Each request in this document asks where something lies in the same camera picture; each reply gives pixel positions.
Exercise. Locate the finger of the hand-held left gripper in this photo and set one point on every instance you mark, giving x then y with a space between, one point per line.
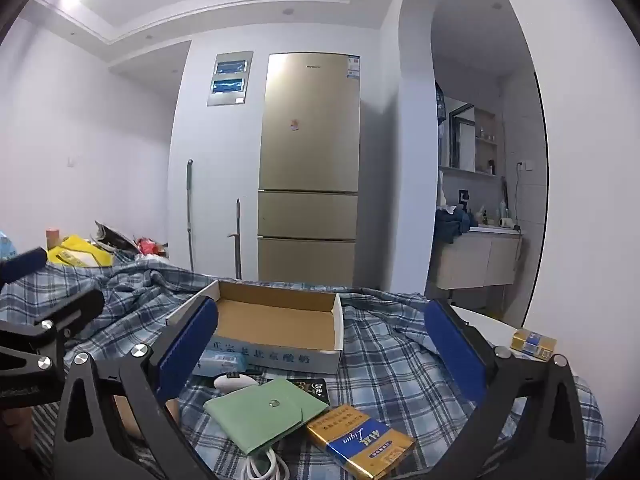
25 264
70 312

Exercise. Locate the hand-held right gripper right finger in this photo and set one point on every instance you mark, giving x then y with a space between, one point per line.
455 355

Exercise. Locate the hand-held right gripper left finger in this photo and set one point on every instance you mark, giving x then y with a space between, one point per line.
190 345

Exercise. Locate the light blue tissue pack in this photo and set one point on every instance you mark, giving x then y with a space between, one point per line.
222 362

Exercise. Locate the cardboard box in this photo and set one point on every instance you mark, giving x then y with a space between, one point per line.
275 320

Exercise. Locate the peach soft sponge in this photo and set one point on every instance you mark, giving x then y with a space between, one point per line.
122 412

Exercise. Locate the orange cylinder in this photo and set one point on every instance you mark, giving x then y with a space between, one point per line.
52 237

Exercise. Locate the yellow plastic bag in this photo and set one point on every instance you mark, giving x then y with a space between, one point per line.
80 252

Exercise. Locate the small white oval case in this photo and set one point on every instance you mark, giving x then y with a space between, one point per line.
232 382

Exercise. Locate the blue plaid blanket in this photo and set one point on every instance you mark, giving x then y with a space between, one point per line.
390 360

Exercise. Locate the gold cigarette pack blue label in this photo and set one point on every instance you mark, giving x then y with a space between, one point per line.
530 342
350 440

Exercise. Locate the grey bag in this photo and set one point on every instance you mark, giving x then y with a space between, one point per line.
115 237

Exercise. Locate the green snap pouch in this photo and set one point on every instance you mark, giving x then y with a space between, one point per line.
250 415

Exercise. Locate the white vanity cabinet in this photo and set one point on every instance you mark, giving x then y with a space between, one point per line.
475 260

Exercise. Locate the red plastic bag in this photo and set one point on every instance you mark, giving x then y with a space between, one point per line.
149 246

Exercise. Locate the dark sword-shaped stick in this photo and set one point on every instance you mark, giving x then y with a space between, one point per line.
238 240

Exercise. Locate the black printed packet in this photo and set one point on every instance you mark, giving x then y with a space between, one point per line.
312 387

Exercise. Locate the blue clothes pile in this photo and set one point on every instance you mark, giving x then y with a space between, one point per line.
450 225

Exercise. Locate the grey mop pole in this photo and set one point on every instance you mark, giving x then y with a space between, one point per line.
190 210

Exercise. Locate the white hair dryer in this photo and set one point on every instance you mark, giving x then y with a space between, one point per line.
509 223

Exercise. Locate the white hanging towel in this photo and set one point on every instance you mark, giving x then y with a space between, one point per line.
442 190

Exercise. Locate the mirror cabinet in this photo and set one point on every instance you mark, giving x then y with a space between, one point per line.
462 135

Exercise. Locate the gold refrigerator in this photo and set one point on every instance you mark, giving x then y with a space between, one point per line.
310 160

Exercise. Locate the grey electrical panel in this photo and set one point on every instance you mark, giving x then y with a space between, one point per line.
230 80

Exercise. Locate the fridge energy label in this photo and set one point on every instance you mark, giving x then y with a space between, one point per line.
353 66

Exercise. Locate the white wall outlet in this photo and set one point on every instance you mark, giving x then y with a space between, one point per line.
525 165

